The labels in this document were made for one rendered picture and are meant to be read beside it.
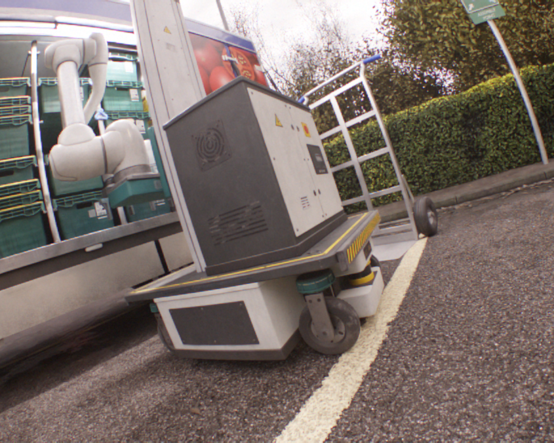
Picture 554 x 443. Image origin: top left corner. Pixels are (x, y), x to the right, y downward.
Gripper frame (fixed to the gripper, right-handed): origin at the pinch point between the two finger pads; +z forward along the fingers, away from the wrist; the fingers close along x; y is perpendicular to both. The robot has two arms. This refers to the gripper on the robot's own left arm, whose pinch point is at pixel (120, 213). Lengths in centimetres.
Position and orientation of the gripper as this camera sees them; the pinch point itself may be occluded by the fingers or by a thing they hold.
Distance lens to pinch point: 150.8
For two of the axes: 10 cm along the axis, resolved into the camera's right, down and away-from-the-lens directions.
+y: -8.4, 2.5, 4.7
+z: 3.1, 9.5, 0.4
